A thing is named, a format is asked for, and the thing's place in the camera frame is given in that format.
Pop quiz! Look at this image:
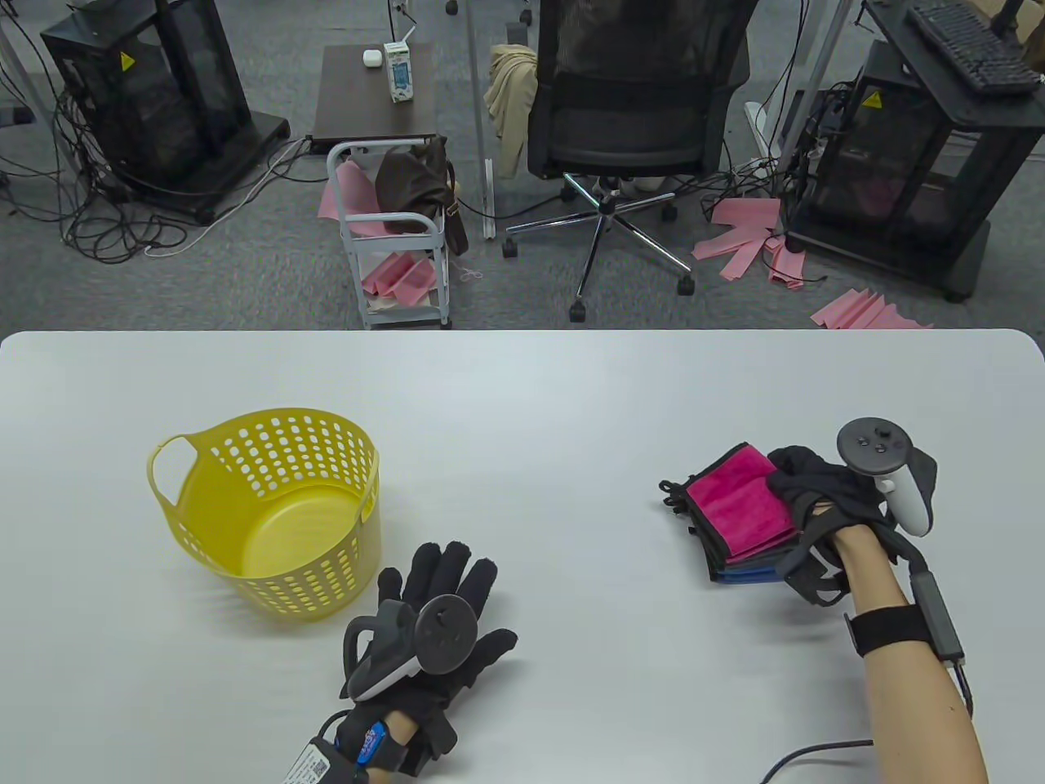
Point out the black computer keyboard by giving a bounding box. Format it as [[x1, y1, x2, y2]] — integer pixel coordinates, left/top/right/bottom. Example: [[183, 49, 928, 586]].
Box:
[[906, 0, 1045, 98]]

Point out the brown leather bag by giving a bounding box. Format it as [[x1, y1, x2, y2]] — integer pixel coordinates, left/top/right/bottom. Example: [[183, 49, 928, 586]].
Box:
[[373, 135, 471, 256]]

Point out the grey metal post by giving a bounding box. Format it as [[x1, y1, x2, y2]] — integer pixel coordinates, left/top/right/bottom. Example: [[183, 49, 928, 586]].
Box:
[[464, 0, 497, 242]]

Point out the grey VR controller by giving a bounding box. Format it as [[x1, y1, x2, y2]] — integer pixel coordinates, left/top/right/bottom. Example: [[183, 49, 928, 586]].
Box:
[[340, 595, 479, 702], [837, 418, 938, 538]]

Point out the dark brown low table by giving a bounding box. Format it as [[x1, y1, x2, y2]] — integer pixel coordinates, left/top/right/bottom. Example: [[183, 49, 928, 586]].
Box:
[[310, 44, 440, 149]]

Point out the black mesh office chair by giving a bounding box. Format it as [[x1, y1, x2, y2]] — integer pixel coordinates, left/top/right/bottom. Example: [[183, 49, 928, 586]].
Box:
[[502, 0, 760, 323]]

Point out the person's right forearm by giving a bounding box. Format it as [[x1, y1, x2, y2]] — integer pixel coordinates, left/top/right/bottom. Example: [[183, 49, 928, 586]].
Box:
[[831, 525, 990, 784]]

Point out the person's left hand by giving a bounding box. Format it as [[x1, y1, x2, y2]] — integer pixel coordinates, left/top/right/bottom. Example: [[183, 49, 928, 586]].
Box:
[[339, 541, 519, 736]]

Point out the white metal trolley cart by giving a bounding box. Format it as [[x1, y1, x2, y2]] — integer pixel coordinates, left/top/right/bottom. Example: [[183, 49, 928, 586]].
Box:
[[327, 137, 454, 332]]

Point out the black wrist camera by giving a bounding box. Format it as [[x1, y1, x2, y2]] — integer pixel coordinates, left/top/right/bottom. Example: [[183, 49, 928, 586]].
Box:
[[784, 506, 852, 607], [404, 710, 458, 777]]

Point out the black floor cable tangle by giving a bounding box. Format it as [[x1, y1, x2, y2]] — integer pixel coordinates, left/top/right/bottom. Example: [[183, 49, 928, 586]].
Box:
[[0, 78, 315, 266], [698, 78, 825, 225]]

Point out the black mesh equipment cabinet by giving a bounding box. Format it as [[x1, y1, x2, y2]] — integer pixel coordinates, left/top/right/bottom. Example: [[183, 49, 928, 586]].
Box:
[[39, 0, 292, 226], [780, 0, 1045, 305]]

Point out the white drink carton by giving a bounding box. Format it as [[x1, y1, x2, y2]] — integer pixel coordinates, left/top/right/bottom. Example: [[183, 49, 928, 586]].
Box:
[[383, 41, 416, 105]]

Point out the black wrist sensor box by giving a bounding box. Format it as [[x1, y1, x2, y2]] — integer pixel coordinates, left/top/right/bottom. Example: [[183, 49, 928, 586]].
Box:
[[282, 737, 368, 784], [845, 572, 966, 664]]

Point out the pink paper sheet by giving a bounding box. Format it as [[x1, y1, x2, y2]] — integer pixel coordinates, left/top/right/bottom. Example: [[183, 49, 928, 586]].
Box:
[[361, 251, 438, 300], [766, 235, 809, 292], [709, 196, 785, 238], [810, 287, 934, 331], [318, 159, 409, 240], [691, 227, 776, 284]]

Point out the person's left forearm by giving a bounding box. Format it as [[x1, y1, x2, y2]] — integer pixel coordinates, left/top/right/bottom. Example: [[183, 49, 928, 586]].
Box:
[[367, 710, 419, 784]]

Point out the white desk leg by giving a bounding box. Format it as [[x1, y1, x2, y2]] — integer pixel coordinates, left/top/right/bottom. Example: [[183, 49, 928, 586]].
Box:
[[745, 0, 856, 176]]

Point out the yellow perforated plastic basket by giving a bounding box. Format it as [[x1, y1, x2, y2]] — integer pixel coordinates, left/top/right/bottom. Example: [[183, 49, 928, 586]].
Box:
[[147, 408, 382, 623]]

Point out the pink hand towel black trim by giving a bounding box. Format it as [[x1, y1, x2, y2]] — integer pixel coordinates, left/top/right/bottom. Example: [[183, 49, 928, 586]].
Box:
[[660, 443, 799, 564]]

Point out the person's right hand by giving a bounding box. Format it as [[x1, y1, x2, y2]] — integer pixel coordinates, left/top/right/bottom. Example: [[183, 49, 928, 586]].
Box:
[[766, 446, 907, 564]]

